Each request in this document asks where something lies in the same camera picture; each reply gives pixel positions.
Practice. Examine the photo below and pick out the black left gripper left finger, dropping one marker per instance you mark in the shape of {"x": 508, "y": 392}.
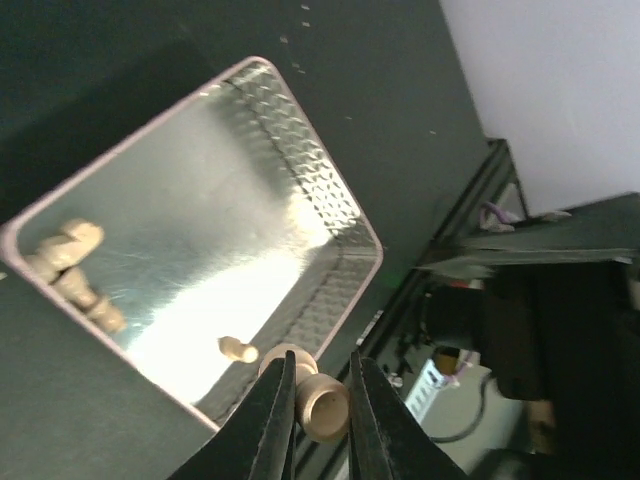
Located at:
{"x": 258, "y": 440}

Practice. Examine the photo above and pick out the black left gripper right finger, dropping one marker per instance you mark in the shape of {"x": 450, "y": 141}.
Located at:
{"x": 385, "y": 440}

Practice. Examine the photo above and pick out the pink plastic tray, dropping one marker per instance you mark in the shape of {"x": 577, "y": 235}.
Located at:
{"x": 223, "y": 216}

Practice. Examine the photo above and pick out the light bishop tray corner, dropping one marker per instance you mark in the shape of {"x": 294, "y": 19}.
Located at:
{"x": 74, "y": 286}

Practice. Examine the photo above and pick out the light knight in tray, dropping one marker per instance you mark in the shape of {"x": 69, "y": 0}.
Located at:
{"x": 75, "y": 240}

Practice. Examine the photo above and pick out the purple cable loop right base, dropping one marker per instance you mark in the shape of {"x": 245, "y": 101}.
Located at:
{"x": 493, "y": 218}

